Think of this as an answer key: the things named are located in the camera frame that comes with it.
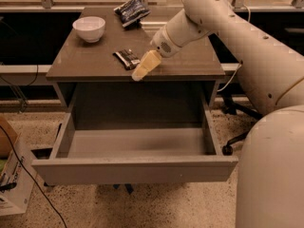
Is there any dark blue chip bag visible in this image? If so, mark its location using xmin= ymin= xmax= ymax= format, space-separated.
xmin=114 ymin=0 xmax=150 ymax=28

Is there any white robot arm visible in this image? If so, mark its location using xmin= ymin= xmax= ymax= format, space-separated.
xmin=132 ymin=0 xmax=304 ymax=228

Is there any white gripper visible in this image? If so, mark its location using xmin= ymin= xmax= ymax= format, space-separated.
xmin=132 ymin=26 xmax=181 ymax=82

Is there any brown cardboard box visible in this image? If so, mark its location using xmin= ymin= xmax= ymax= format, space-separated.
xmin=0 ymin=117 xmax=18 ymax=159

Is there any black rxbar chocolate bar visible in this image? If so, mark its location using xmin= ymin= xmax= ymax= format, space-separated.
xmin=113 ymin=49 xmax=140 ymax=70

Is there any white cardboard box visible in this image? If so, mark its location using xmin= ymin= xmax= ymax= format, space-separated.
xmin=0 ymin=137 xmax=36 ymax=216

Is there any grey drawer cabinet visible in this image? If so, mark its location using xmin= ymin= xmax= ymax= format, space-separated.
xmin=47 ymin=8 xmax=224 ymax=116

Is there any white cable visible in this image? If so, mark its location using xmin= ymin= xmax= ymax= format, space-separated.
xmin=216 ymin=4 xmax=252 ymax=93

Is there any black floor cable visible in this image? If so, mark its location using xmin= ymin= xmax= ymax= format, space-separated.
xmin=0 ymin=123 xmax=68 ymax=228

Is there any white ceramic bowl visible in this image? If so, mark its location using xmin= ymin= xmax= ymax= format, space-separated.
xmin=72 ymin=16 xmax=105 ymax=43

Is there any open grey top drawer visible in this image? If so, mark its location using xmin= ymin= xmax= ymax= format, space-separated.
xmin=30 ymin=85 xmax=239 ymax=186

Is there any grey office chair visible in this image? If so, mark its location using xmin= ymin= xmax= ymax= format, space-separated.
xmin=221 ymin=88 xmax=264 ymax=157

